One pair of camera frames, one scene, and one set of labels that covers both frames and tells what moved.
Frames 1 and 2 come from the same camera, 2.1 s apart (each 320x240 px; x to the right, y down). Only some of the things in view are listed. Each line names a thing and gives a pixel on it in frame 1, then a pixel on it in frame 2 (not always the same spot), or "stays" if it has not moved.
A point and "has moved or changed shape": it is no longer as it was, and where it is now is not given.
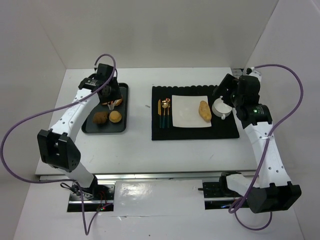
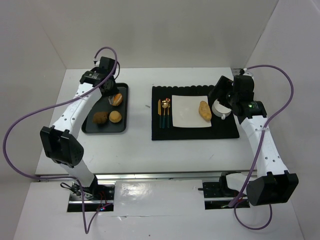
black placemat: [162, 128] stays
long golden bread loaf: [204, 111] stays
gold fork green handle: [168, 100] stays
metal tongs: [111, 106] has moved or changed shape
